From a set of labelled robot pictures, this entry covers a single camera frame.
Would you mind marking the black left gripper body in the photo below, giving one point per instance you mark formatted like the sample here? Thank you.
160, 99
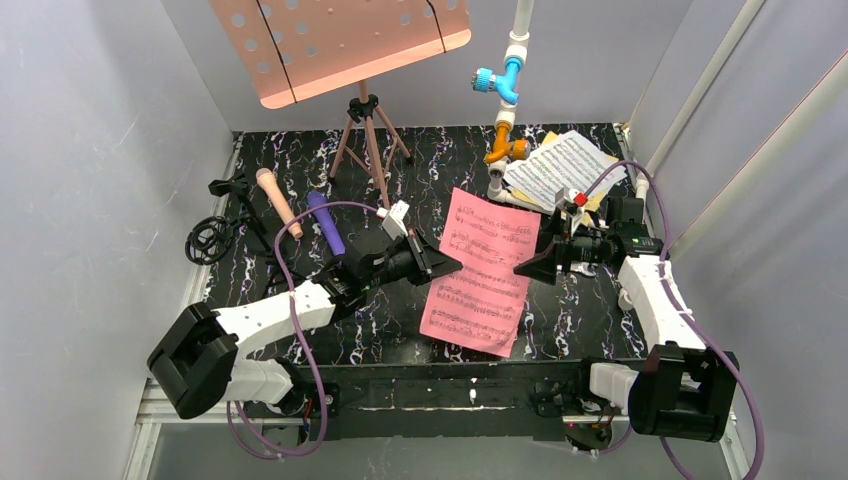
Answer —
419, 255

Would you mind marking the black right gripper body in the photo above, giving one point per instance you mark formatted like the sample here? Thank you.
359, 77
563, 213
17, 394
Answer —
555, 252

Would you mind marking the pink sheet music page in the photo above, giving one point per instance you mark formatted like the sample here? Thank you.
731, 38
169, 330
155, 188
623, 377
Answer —
479, 306

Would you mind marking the yellow sheet music page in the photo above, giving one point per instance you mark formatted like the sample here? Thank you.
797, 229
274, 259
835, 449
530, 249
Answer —
550, 139

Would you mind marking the purple microphone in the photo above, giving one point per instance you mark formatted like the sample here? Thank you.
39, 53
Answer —
328, 227

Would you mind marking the pink microphone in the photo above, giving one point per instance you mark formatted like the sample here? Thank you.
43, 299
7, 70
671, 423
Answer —
267, 181

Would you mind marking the black round-base mic stand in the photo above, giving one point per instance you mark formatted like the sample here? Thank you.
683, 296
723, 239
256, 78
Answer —
242, 205

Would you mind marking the black tripod mic stand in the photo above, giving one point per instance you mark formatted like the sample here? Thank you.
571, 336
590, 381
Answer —
215, 237

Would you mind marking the sheet music book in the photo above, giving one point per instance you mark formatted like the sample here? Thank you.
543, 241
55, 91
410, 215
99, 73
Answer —
609, 180

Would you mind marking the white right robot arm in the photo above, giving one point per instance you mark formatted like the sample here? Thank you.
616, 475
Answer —
684, 389

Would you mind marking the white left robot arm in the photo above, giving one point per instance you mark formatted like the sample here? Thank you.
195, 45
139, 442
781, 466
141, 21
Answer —
205, 356

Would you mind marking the silver open-end wrench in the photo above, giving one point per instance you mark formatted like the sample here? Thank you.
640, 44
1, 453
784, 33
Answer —
584, 269

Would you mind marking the orange pipe valve fitting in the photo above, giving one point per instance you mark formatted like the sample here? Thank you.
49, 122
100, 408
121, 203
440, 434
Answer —
503, 147

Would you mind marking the pink tripod music stand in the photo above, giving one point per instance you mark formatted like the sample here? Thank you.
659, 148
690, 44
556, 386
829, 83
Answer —
297, 50

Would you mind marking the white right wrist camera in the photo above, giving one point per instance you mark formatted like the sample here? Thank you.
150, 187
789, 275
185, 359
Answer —
570, 208

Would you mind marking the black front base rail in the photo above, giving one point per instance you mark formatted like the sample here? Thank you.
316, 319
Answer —
537, 399

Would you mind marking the white PVC pipe frame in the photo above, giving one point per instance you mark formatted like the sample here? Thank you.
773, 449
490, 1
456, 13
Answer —
560, 180

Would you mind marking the white wall pipe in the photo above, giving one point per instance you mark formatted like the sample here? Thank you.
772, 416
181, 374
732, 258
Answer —
724, 49

